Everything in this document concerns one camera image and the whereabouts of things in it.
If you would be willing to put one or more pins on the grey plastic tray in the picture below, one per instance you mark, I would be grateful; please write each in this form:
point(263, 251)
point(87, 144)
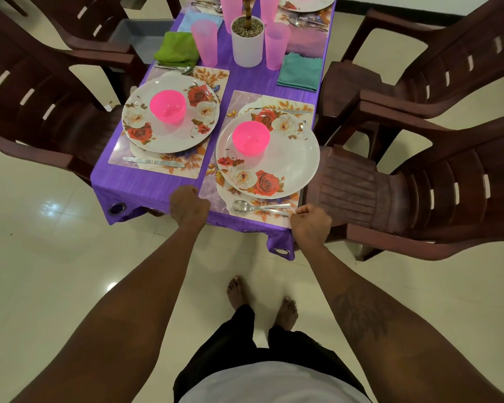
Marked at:
point(145, 39)

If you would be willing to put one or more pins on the person's right thumb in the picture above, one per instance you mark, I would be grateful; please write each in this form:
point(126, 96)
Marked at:
point(303, 210)

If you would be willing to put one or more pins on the person's right foot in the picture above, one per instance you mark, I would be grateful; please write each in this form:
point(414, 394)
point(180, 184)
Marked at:
point(286, 312)

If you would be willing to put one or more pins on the floral placemat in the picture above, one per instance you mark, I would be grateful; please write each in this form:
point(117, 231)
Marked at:
point(218, 199)
point(189, 6)
point(212, 77)
point(310, 39)

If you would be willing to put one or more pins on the white plant pot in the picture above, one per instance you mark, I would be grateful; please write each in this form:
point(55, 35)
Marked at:
point(247, 48)

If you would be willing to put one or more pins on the person's right hand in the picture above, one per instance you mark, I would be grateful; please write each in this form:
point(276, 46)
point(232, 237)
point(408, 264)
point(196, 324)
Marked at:
point(311, 228)

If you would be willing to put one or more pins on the person's left foot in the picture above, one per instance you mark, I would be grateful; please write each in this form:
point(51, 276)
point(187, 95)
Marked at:
point(238, 293)

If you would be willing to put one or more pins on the person's left hand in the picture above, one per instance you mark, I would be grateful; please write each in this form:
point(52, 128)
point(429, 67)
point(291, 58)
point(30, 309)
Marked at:
point(189, 209)

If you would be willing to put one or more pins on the person's left forearm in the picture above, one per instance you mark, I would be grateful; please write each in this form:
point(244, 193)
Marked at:
point(130, 306)

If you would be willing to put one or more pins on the purple tablecloth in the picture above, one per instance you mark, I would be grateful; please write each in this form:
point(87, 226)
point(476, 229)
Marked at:
point(245, 79)

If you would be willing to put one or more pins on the teal cloth napkin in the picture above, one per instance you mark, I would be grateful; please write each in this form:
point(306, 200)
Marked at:
point(300, 71)

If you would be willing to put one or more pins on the light blue cloth napkin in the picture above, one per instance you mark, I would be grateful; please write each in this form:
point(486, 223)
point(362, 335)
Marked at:
point(199, 20)

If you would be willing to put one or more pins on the brown plastic chair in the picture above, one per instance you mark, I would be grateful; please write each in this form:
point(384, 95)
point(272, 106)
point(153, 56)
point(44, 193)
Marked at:
point(403, 197)
point(33, 88)
point(424, 58)
point(92, 20)

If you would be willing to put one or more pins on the floral white plate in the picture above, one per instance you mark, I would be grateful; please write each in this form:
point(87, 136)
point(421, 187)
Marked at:
point(308, 4)
point(168, 134)
point(285, 163)

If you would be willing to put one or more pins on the green cloth napkin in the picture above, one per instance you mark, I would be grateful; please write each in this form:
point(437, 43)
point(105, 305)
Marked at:
point(176, 48)

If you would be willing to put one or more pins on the silver table knife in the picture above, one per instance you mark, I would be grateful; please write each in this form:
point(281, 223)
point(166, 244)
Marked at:
point(151, 161)

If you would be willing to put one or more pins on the person's left fingers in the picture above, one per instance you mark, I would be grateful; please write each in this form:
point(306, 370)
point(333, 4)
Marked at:
point(189, 193)

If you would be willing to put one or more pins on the person's foot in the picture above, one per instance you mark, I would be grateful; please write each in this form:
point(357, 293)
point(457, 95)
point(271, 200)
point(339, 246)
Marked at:
point(238, 293)
point(286, 312)

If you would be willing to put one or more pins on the white shirt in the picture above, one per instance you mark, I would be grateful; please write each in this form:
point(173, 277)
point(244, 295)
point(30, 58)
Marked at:
point(273, 386)

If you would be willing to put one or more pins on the silver spoon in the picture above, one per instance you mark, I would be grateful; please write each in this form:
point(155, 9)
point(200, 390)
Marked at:
point(184, 70)
point(205, 6)
point(243, 205)

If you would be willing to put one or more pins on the plant stem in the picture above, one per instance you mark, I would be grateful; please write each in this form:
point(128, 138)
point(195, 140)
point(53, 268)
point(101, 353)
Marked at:
point(247, 10)

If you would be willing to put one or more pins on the person's right forearm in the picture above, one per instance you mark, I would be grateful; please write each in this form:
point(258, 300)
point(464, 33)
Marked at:
point(382, 318)

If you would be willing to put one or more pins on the pink plastic tumbler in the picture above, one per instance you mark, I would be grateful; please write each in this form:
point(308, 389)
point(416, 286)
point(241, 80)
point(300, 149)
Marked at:
point(231, 10)
point(204, 44)
point(277, 46)
point(269, 8)

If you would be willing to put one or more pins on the pink plastic bowl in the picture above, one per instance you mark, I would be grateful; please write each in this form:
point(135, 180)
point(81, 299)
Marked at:
point(251, 138)
point(168, 105)

